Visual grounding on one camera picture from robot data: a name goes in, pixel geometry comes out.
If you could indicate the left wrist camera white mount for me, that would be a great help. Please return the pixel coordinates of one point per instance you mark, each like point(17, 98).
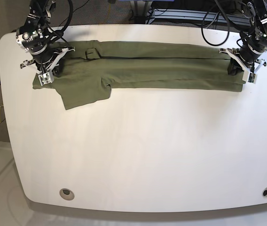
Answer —
point(248, 75)

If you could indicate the grey metal table leg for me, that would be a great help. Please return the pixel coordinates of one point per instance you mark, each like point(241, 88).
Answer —
point(140, 10)

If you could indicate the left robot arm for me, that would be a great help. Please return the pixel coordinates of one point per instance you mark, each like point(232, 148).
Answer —
point(254, 38)

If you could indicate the olive green T-shirt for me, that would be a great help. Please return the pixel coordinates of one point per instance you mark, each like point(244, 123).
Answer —
point(94, 68)

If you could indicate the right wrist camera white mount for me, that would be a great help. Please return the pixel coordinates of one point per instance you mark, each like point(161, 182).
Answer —
point(44, 77)

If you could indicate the aluminium frame rail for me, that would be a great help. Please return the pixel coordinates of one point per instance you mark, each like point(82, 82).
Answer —
point(196, 16)

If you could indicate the left table cable grommet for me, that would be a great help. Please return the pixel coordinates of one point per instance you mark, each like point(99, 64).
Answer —
point(66, 194)

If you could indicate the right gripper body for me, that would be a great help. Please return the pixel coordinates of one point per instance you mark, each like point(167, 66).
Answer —
point(43, 57)

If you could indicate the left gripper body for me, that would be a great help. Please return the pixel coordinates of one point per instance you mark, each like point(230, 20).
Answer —
point(248, 54)

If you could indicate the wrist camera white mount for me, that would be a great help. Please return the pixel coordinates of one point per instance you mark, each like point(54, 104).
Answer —
point(44, 77)
point(248, 75)

